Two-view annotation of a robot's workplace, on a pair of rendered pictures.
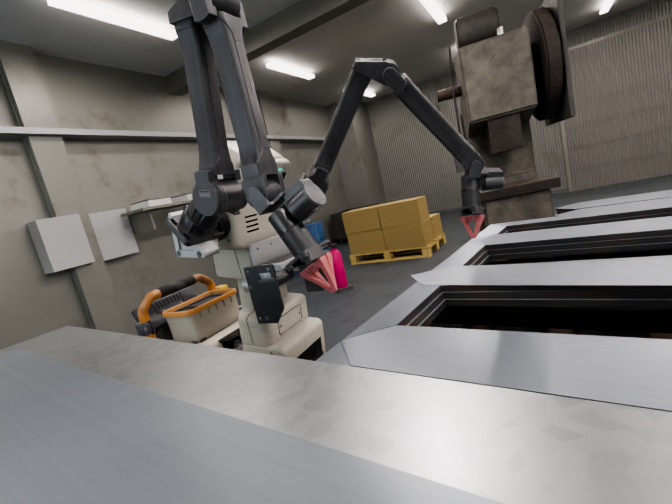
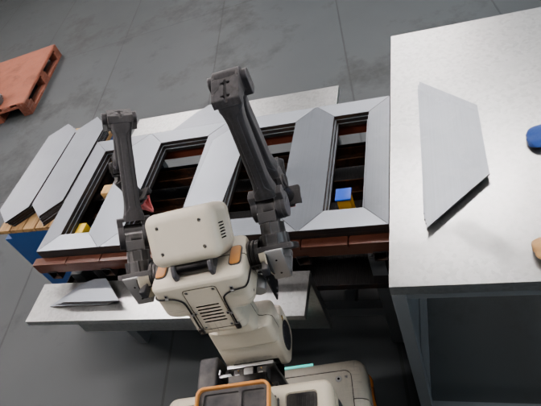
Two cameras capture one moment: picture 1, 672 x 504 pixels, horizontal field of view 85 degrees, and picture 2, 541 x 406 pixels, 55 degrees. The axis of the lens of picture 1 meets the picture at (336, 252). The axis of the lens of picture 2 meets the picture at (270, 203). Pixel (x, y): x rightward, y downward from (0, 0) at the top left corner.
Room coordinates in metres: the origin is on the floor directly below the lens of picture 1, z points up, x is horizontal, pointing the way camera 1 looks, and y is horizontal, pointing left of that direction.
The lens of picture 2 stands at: (1.09, 1.30, 2.28)
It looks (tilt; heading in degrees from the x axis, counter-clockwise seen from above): 43 degrees down; 258
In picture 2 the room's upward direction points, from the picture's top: 25 degrees counter-clockwise
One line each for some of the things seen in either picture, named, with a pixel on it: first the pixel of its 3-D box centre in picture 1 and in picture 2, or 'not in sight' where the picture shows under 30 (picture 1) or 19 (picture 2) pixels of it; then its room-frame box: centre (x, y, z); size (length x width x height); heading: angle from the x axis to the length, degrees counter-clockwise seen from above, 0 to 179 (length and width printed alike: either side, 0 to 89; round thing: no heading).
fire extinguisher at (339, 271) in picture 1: (338, 267); not in sight; (4.36, 0.01, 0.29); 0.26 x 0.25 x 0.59; 60
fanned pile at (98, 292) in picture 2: not in sight; (88, 292); (1.61, -0.51, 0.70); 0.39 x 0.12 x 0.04; 141
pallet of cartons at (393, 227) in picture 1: (393, 228); not in sight; (5.74, -0.97, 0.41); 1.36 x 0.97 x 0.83; 61
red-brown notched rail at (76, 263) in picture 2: not in sight; (196, 255); (1.13, -0.23, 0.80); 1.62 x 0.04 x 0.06; 141
